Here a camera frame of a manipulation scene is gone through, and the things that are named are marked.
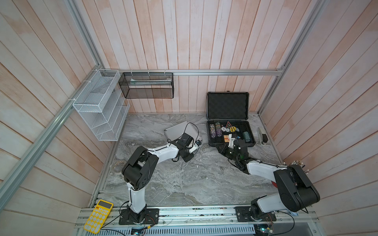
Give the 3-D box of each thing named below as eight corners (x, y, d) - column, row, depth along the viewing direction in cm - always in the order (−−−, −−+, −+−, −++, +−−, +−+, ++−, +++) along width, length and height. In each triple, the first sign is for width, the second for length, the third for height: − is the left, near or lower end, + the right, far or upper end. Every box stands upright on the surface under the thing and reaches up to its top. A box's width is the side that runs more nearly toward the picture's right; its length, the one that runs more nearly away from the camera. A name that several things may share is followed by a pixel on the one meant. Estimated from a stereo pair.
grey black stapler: (260, 145, 103) (263, 141, 99) (256, 130, 112) (259, 126, 108) (266, 145, 103) (269, 141, 99) (261, 131, 111) (264, 126, 107)
